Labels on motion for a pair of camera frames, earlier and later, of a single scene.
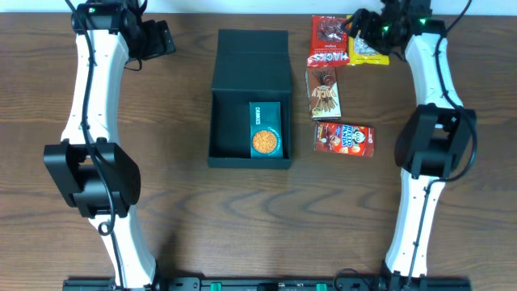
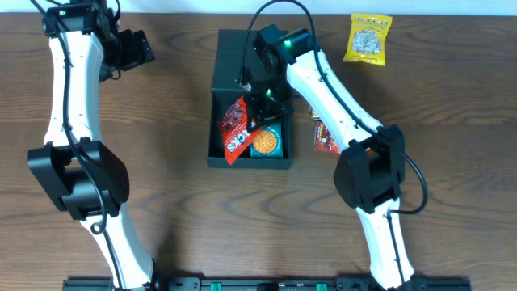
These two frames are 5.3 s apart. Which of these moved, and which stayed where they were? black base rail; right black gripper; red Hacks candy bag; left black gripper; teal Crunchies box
Moved: red Hacks candy bag; left black gripper; right black gripper
Stayed: teal Crunchies box; black base rail
